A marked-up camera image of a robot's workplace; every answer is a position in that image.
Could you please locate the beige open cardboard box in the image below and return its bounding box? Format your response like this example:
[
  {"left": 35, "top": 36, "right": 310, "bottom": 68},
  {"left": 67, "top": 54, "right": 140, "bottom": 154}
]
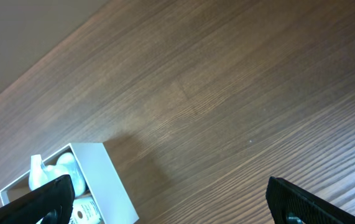
[{"left": 0, "top": 143, "right": 139, "bottom": 223}]

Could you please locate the dark mouthwash spray bottle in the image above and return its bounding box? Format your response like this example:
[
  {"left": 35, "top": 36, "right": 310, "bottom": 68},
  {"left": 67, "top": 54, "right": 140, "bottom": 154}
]
[{"left": 29, "top": 154, "right": 68, "bottom": 191}]

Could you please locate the white floral lotion tube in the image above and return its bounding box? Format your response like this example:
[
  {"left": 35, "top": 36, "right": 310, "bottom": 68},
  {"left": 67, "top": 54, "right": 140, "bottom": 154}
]
[{"left": 57, "top": 152, "right": 86, "bottom": 197}]

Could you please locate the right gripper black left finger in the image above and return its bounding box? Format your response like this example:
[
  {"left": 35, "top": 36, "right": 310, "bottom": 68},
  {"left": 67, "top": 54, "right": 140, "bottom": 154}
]
[{"left": 0, "top": 174, "right": 75, "bottom": 224}]

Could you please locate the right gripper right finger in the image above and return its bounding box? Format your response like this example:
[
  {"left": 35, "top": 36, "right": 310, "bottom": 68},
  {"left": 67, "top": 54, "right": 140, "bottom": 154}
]
[{"left": 265, "top": 177, "right": 355, "bottom": 224}]

